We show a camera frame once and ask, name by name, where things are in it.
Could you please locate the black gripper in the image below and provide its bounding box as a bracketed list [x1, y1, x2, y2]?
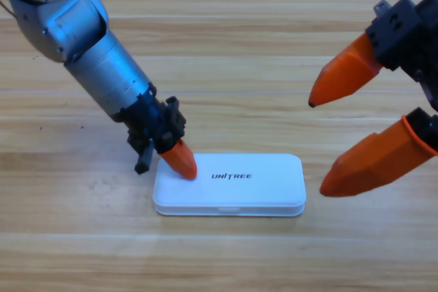
[307, 0, 438, 152]
[119, 83, 198, 180]

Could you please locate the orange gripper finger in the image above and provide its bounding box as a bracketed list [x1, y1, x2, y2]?
[319, 115, 438, 198]

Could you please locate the white Unitree pencil case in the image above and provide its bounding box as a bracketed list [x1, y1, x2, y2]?
[152, 153, 307, 217]

